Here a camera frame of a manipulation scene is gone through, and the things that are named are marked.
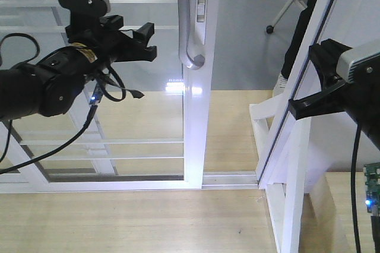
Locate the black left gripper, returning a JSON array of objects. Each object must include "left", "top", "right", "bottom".
[{"left": 64, "top": 8, "right": 157, "bottom": 69}]

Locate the white door frame post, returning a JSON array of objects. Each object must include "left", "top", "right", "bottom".
[{"left": 249, "top": 0, "right": 335, "bottom": 252}]

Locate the black cable left side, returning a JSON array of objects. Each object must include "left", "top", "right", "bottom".
[{"left": 0, "top": 32, "right": 145, "bottom": 175}]

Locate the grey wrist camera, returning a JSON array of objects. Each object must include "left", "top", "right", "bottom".
[
  {"left": 336, "top": 39, "right": 379, "bottom": 84},
  {"left": 58, "top": 0, "right": 110, "bottom": 17}
]

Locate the light wooden block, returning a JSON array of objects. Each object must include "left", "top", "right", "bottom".
[{"left": 309, "top": 172, "right": 375, "bottom": 252}]

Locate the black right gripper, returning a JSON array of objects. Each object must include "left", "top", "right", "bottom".
[{"left": 288, "top": 39, "right": 379, "bottom": 146}]

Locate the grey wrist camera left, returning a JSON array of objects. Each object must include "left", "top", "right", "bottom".
[{"left": 58, "top": 0, "right": 110, "bottom": 17}]

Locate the grey door pull handle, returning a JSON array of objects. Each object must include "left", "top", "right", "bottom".
[{"left": 178, "top": 0, "right": 205, "bottom": 70}]

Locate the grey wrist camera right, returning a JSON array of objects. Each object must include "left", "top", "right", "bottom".
[{"left": 336, "top": 39, "right": 379, "bottom": 84}]

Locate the aluminium floor door track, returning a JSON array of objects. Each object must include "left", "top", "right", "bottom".
[{"left": 202, "top": 171, "right": 258, "bottom": 189}]

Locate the green circuit board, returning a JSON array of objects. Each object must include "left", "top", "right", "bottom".
[{"left": 363, "top": 163, "right": 379, "bottom": 216}]

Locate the white framed glass sliding door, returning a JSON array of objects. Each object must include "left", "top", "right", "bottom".
[{"left": 1, "top": 0, "right": 219, "bottom": 194}]

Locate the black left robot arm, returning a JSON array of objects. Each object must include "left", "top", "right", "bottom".
[{"left": 1, "top": 11, "right": 157, "bottom": 121}]

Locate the seated person in black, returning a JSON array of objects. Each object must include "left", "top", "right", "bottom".
[{"left": 273, "top": 0, "right": 317, "bottom": 96}]

